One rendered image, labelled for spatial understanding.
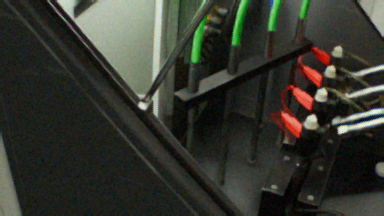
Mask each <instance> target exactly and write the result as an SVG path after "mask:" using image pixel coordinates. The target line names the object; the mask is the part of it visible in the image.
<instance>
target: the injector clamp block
mask: <svg viewBox="0 0 384 216"><path fill-rule="evenodd" d="M349 112H350V108H349V105H348V104H344V105H343V104H339V105H337V106H331V109H330V111H329V114H328V119H327V121H326V122H328V121H331V120H333V118H340V117H345V116H348V115H349ZM341 140H342V139H341V138H340V136H339V134H338V129H337V130H335V129H331V130H328V134H327V135H326V136H325V135H322V134H321V137H320V140H319V145H318V147H317V150H318V149H322V148H324V149H325V151H326V157H324V158H318V159H314V160H311V164H310V168H309V170H308V173H307V175H306V178H305V180H304V183H303V184H302V187H301V191H300V195H299V198H298V201H297V205H296V208H295V212H294V215H293V216H316V215H317V214H313V213H303V212H296V209H307V210H311V209H319V208H320V206H321V203H322V200H323V198H324V194H325V191H326V189H327V186H328V183H329V179H330V177H331V173H332V170H333V166H334V160H335V157H336V154H337V151H338V148H339V145H340V143H341ZM297 144H298V140H297V143H296V146H295V149H294V151H290V150H287V149H282V148H281V149H280V151H279V154H278V156H277V158H276V160H275V163H274V165H273V166H272V168H271V171H270V173H269V175H268V177H267V179H266V181H265V183H264V185H263V188H262V195H261V200H260V205H259V209H258V215H257V216H281V214H282V212H283V209H284V207H285V206H286V204H287V199H288V195H289V190H290V187H291V182H292V178H293V174H294V166H295V162H296V161H297V159H296V157H295V155H296V147H297Z"/></svg>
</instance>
